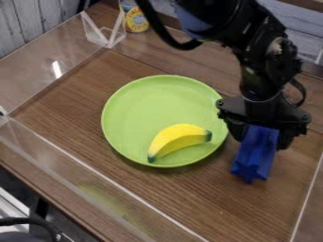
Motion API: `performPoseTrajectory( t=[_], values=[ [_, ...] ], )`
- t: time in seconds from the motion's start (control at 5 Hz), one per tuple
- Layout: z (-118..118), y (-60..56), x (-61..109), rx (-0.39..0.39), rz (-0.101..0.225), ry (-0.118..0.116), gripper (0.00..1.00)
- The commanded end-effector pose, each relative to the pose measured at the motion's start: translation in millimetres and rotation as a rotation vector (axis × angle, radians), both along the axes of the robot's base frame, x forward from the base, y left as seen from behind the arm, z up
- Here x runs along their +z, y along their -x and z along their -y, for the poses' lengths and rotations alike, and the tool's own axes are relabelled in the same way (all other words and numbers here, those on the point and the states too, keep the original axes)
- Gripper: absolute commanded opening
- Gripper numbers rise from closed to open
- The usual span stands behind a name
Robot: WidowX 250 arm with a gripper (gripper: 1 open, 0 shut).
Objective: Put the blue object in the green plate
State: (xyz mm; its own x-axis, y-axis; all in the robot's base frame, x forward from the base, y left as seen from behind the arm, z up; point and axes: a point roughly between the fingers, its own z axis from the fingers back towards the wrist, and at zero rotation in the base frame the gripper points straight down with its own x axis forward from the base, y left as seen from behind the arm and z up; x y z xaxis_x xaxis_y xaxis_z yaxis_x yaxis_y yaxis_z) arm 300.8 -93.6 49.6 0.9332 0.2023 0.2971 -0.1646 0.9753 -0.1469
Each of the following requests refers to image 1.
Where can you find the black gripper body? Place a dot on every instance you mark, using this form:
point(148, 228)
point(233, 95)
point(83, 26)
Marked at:
point(275, 113)

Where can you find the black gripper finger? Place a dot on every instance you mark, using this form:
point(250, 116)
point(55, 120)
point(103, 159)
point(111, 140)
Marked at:
point(238, 129)
point(287, 135)

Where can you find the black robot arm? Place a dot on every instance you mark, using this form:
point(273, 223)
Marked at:
point(245, 26)

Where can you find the green round plate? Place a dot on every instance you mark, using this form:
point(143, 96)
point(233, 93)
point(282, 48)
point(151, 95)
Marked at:
point(151, 104)

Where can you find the yellow toy banana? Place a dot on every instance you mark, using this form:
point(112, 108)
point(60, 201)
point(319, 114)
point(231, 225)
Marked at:
point(175, 137)

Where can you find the yellow labelled tin can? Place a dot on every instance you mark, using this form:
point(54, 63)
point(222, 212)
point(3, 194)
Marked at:
point(135, 21)

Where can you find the clear acrylic corner bracket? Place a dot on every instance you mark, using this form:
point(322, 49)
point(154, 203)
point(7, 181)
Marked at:
point(104, 36)

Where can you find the clear acrylic front wall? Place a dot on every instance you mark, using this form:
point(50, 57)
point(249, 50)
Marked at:
point(102, 205)

